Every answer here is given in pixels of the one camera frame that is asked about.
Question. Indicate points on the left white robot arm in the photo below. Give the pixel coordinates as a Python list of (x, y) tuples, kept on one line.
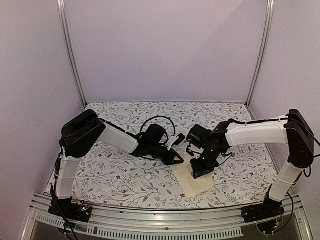
[(80, 134)]

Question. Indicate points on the white glue stick cap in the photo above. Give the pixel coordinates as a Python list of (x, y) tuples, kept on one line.
[(147, 177)]

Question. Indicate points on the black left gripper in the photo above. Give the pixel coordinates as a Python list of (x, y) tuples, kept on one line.
[(166, 160)]

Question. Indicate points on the cream envelope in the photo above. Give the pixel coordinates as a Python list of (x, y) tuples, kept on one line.
[(191, 186)]

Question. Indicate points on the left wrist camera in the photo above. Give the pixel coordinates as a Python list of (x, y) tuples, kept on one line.
[(175, 141)]

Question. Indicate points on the aluminium frame post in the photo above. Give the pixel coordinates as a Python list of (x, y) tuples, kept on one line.
[(262, 51), (61, 7)]

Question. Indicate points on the floral patterned table mat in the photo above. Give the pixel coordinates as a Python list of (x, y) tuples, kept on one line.
[(110, 176)]

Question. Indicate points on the right aluminium frame post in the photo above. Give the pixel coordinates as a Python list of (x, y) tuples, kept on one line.
[(262, 51)]

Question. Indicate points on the left aluminium frame post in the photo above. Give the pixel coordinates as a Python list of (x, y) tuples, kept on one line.
[(61, 7)]

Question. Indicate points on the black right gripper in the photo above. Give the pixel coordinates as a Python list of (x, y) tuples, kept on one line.
[(200, 171)]

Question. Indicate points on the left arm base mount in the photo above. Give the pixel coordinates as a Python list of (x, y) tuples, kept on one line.
[(67, 209)]

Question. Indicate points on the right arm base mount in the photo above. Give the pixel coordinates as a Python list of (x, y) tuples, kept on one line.
[(265, 210)]

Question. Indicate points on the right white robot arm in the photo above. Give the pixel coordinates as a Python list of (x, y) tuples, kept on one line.
[(289, 132)]

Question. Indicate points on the front aluminium rail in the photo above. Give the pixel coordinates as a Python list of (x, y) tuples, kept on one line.
[(109, 222)]

